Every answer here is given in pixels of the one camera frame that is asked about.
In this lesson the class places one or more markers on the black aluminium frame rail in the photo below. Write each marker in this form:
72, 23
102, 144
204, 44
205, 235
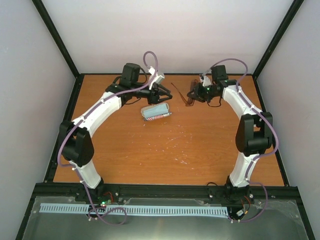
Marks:
201, 192

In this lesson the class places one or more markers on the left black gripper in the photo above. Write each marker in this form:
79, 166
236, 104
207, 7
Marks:
154, 93

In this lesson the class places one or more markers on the american flag glasses case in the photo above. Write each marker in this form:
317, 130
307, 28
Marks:
157, 117

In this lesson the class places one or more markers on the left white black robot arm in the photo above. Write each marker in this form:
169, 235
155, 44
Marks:
75, 137

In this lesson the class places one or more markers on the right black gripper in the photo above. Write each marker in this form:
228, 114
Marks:
197, 95

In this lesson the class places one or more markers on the light blue square mat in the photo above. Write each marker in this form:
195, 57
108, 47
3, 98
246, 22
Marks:
155, 110

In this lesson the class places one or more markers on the brown sunglasses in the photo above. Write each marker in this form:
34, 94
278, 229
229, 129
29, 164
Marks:
187, 100

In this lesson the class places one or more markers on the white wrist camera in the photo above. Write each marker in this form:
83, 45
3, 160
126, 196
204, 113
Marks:
205, 80
155, 77

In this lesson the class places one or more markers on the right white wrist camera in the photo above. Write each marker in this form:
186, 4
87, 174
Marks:
205, 80

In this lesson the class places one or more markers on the light blue slotted cable duct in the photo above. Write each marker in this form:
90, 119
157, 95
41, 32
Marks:
140, 210

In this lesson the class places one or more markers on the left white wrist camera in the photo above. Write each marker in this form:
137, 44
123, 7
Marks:
155, 77

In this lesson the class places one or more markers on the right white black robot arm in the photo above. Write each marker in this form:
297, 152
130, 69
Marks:
254, 135

